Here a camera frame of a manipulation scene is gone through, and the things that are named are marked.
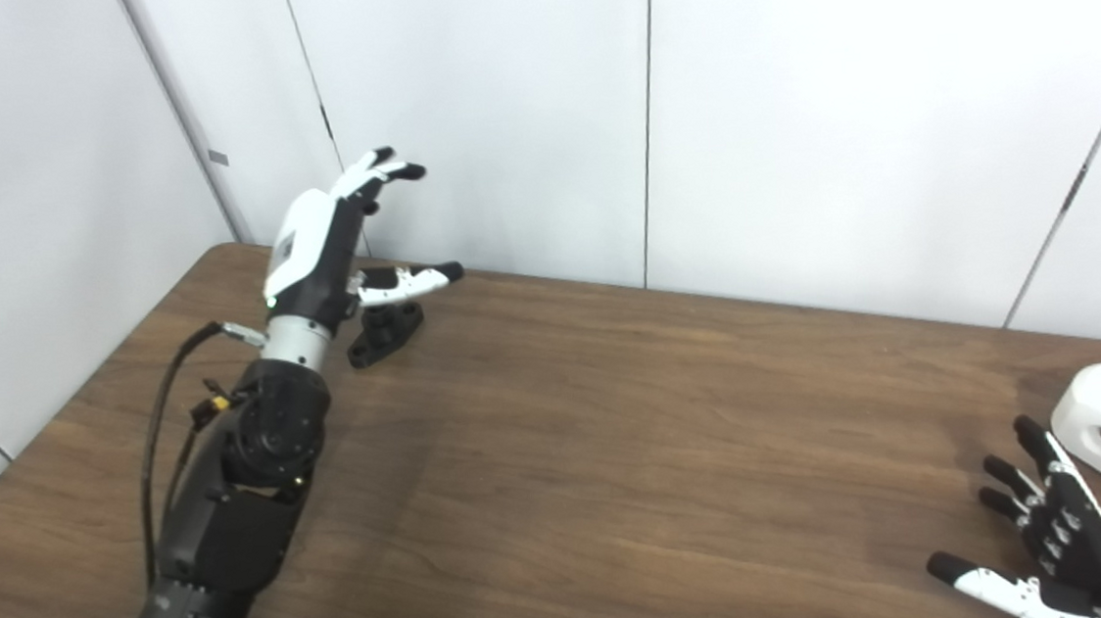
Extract black plastic holder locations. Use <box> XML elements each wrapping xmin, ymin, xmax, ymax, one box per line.
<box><xmin>344</xmin><ymin>300</ymin><xmax>429</xmax><ymax>370</ymax></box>

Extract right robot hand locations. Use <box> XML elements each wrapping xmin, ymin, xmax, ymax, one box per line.
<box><xmin>915</xmin><ymin>409</ymin><xmax>1101</xmax><ymax>618</ymax></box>

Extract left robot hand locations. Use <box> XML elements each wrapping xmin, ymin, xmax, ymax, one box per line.
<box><xmin>251</xmin><ymin>141</ymin><xmax>469</xmax><ymax>336</ymax></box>

